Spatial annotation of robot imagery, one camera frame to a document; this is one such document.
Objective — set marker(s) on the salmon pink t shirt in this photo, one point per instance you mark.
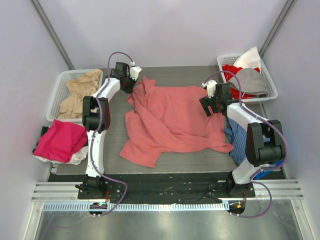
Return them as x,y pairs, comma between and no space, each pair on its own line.
170,119

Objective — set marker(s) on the grey bucket hat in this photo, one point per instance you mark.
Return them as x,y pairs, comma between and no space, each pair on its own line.
252,82

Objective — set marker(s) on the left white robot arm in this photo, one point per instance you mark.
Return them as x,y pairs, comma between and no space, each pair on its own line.
96,119

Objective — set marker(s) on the magenta t shirt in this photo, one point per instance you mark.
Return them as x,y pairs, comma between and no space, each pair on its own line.
61,141

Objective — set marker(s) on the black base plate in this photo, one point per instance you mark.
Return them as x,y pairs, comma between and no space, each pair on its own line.
164,188

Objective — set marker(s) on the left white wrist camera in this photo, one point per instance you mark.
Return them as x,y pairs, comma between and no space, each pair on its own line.
134,71

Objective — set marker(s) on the right white plastic basket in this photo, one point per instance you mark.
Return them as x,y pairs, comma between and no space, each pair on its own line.
229,59

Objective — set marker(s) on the left white plastic basket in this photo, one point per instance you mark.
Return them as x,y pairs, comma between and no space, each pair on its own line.
61,92

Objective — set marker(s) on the blue checkered shirt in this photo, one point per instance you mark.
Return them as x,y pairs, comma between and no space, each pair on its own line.
237,137

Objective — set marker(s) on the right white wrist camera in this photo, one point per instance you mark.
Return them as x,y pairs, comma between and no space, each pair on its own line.
210,87

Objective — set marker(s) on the bright blue garment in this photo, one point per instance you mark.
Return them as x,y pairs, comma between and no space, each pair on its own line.
263,173

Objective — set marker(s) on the white plastic basket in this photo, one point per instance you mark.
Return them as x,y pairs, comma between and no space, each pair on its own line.
61,92
229,59

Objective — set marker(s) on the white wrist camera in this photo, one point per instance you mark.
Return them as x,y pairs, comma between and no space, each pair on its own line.
210,87
134,71

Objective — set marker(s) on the cream white garment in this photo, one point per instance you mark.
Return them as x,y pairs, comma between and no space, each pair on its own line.
75,159

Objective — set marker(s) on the beige t shirt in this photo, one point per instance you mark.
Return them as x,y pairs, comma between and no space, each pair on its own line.
85,85

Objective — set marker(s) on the aluminium frame rail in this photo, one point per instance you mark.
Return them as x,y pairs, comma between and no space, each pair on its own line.
283,189

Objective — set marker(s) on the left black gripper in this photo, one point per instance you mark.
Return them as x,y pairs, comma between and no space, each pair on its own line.
128,86

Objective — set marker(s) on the white slotted cable duct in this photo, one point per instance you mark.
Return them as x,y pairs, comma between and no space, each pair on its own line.
92,207

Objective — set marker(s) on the corner aluminium post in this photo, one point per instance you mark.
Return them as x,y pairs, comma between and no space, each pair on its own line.
52,33
280,19

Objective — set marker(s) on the right corner aluminium post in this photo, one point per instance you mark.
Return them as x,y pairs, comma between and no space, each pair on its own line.
280,19

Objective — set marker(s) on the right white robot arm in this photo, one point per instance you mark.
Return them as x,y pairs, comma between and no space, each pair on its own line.
264,145

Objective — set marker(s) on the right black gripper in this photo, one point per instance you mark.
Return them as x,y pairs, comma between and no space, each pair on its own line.
208,105

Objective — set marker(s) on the left corner aluminium post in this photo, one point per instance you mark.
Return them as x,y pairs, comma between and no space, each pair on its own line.
52,33

